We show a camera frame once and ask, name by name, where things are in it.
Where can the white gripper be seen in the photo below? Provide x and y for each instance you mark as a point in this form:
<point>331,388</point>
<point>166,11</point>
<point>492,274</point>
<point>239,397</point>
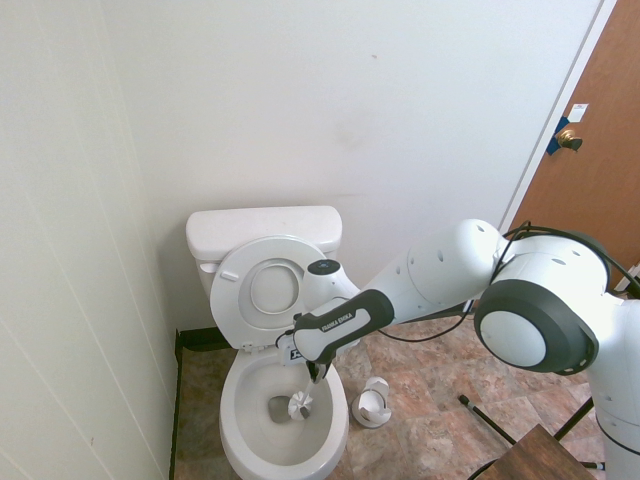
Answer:
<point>291,352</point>

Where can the white toilet brush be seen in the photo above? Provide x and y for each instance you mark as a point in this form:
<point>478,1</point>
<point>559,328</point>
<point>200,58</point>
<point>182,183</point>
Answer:
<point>300,405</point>

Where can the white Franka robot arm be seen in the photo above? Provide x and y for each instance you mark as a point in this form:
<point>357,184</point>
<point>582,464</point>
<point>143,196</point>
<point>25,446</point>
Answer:
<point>450,270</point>

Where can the white toilet bowl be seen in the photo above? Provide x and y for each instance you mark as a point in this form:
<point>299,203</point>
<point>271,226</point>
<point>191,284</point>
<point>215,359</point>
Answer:
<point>280,450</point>

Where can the white toilet lid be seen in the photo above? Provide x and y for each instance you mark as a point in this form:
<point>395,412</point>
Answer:
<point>275,290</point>

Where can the white toilet seat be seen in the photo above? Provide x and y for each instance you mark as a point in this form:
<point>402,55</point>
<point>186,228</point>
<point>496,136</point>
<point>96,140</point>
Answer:
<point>230,310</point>

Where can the white toilet tank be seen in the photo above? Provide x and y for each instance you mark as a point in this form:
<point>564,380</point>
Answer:
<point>207,286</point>

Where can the white brush holder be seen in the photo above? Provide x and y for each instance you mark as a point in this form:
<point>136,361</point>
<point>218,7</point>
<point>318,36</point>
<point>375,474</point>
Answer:
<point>370,406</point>

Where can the black baseboard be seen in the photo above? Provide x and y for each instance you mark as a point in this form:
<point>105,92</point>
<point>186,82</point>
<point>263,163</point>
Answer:
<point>175,400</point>
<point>205,339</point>

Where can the white flush lever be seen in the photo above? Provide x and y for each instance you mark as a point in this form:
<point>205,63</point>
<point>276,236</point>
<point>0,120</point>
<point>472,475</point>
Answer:
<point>207,268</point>

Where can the white tank cover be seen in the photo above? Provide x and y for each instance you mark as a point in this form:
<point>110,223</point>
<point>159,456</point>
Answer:
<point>260,225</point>

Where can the brown wooden stand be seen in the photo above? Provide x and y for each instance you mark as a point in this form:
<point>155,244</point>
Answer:
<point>487,420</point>

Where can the brown wooden table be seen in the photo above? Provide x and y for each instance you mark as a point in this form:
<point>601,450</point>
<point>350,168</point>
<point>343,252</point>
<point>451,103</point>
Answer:
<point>540,455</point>

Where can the blue tape strip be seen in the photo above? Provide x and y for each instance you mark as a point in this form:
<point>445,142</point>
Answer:
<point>554,146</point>

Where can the brown wooden door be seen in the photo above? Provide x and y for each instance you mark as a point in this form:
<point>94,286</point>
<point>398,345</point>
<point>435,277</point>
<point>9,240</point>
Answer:
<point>600,190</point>

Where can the brass door knob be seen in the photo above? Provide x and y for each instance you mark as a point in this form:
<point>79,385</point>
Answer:
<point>569,138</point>

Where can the white door sticker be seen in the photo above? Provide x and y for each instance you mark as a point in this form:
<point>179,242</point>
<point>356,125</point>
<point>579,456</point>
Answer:
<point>578,113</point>

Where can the white door frame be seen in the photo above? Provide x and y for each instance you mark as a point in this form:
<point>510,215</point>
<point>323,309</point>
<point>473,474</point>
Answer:
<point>581,60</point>

